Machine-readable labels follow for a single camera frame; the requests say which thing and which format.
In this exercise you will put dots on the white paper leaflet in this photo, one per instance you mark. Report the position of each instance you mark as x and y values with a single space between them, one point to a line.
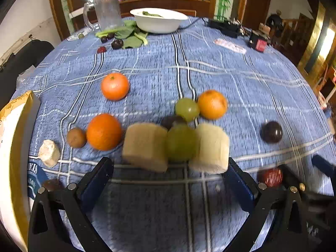
229 46

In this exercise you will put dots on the large round orange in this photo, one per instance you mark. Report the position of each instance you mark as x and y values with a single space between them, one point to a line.
104 131

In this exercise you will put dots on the white box with yellow tape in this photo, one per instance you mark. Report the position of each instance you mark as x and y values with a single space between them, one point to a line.
13 162

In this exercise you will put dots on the brown wooden door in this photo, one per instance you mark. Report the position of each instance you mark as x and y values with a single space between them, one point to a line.
258 2

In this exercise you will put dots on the brown kiwi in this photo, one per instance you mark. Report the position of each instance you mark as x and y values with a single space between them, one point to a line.
76 137

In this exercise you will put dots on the leafy greens in bowl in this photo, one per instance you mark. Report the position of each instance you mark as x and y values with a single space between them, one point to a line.
152 13

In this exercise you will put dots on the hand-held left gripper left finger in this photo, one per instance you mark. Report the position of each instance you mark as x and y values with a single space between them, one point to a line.
92 187

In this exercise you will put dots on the black power adapter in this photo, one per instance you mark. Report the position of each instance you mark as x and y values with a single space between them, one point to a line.
225 27

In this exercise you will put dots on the clear plastic mug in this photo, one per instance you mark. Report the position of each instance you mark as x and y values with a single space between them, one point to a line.
107 10

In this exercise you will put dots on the green leafy vegetable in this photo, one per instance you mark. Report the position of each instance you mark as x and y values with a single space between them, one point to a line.
131 38

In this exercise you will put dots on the small sugarcane piece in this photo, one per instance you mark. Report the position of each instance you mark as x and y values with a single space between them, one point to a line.
49 153

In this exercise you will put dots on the blue plaid tablecloth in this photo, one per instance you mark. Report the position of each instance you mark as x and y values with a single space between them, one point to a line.
157 65

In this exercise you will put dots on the black chair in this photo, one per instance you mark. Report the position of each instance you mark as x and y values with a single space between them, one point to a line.
21 57

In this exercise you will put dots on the small red jujube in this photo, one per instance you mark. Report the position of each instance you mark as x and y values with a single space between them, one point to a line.
101 50

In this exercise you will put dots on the mandarin with green stem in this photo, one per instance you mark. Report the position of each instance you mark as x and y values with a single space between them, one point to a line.
115 86

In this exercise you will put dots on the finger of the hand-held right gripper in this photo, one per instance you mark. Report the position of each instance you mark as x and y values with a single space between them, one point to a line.
291 176
324 167

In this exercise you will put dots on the wooden counter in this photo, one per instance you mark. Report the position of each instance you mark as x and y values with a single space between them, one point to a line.
162 4

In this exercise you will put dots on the red and black box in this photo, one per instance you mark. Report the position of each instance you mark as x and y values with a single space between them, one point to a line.
258 43

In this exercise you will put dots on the dark grape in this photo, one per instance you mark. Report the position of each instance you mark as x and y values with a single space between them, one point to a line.
110 35

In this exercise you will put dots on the wooden stair railing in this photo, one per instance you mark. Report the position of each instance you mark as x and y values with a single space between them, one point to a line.
299 34

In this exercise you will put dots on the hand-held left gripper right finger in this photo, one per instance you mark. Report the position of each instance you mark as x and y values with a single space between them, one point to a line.
241 187

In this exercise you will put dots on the clear plastic bag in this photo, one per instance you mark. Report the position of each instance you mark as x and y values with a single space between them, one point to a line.
25 74

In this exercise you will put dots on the small brown fruit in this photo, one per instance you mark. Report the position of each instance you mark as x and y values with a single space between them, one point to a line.
51 185

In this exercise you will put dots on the small dark plums pair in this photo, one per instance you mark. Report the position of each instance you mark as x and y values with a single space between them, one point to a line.
104 39

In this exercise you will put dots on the bamboo wall decoration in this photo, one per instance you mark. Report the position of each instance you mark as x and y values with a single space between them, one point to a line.
223 0

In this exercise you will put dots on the dark purple plum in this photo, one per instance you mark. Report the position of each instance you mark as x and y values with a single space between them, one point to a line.
271 132

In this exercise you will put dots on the white bowl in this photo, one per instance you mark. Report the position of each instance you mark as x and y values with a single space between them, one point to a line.
157 23

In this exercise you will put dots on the black jacket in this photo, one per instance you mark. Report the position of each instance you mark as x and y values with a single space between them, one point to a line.
275 21

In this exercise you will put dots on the small dark plum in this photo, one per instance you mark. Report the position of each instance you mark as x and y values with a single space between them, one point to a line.
170 120

